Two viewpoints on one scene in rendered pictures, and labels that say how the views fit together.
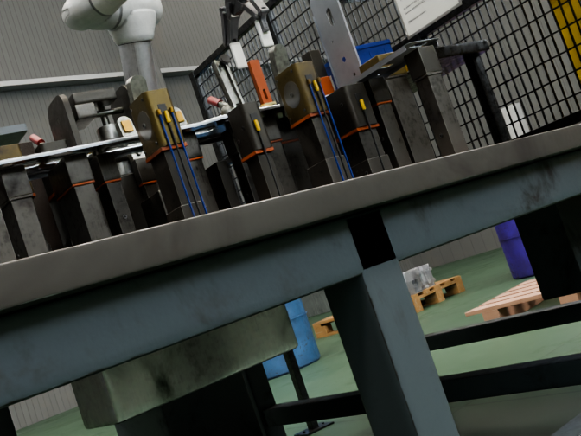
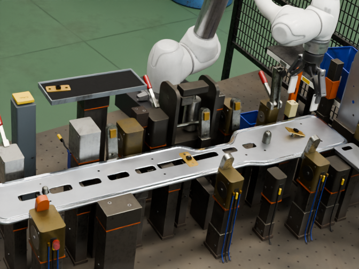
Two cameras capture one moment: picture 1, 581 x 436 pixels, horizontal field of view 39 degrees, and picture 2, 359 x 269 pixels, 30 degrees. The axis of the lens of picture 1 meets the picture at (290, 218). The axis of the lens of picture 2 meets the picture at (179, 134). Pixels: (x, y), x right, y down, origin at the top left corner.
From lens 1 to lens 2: 1.80 m
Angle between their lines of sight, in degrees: 37
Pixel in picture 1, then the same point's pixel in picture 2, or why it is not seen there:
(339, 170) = (307, 220)
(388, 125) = (349, 187)
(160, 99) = (237, 186)
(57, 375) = not seen: outside the picture
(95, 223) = (171, 209)
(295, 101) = (307, 177)
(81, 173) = (175, 186)
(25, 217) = not seen: hidden behind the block
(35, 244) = not seen: hidden behind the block
